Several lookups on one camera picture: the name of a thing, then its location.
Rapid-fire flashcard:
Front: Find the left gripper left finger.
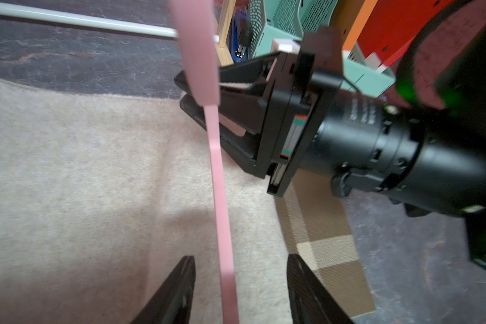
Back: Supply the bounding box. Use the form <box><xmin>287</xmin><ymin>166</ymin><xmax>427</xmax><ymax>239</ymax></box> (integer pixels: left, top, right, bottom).
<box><xmin>131</xmin><ymin>256</ymin><xmax>196</xmax><ymax>324</ymax></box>

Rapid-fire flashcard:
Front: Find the wooden clothes rack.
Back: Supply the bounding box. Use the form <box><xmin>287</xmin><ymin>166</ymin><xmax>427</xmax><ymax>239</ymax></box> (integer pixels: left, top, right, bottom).
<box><xmin>0</xmin><ymin>1</ymin><xmax>235</xmax><ymax>66</ymax></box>

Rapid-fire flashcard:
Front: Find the pink plastic hanger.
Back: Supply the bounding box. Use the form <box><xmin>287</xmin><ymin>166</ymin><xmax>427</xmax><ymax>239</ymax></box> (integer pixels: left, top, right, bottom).
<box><xmin>169</xmin><ymin>1</ymin><xmax>239</xmax><ymax>323</ymax></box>

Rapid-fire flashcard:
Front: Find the beige wool scarf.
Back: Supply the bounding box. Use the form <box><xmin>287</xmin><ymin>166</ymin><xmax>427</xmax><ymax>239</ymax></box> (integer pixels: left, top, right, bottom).
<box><xmin>0</xmin><ymin>77</ymin><xmax>296</xmax><ymax>324</ymax></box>

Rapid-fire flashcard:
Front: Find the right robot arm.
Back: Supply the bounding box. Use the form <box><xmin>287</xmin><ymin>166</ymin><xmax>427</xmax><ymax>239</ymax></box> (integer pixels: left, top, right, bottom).
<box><xmin>217</xmin><ymin>1</ymin><xmax>486</xmax><ymax>270</ymax></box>

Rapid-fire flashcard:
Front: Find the red folder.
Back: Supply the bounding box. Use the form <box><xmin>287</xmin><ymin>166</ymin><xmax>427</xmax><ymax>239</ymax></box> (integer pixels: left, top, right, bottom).
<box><xmin>358</xmin><ymin>0</ymin><xmax>453</xmax><ymax>72</ymax></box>

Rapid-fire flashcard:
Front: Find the orange folder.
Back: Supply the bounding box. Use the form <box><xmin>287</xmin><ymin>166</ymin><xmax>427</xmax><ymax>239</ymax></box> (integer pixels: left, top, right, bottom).
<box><xmin>329</xmin><ymin>0</ymin><xmax>377</xmax><ymax>52</ymax></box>

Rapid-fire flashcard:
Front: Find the black blue remote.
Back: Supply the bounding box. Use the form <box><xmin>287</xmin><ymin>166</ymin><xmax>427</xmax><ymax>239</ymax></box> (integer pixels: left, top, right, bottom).
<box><xmin>229</xmin><ymin>15</ymin><xmax>254</xmax><ymax>62</ymax></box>

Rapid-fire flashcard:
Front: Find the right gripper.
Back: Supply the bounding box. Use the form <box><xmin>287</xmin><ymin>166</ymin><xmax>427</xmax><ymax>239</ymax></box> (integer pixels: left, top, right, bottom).
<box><xmin>180</xmin><ymin>26</ymin><xmax>344</xmax><ymax>197</ymax></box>

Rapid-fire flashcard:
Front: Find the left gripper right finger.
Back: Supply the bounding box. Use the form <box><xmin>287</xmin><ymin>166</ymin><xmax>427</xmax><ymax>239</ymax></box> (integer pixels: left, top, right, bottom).
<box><xmin>287</xmin><ymin>254</ymin><xmax>353</xmax><ymax>324</ymax></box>

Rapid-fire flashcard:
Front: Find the brown plaid scarf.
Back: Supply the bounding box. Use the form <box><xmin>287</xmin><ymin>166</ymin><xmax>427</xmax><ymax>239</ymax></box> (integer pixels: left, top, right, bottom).
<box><xmin>275</xmin><ymin>170</ymin><xmax>376</xmax><ymax>318</ymax></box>

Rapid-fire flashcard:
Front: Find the green file organizer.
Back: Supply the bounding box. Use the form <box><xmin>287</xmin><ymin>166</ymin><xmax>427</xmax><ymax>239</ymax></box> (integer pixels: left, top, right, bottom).
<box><xmin>246</xmin><ymin>0</ymin><xmax>397</xmax><ymax>99</ymax></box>

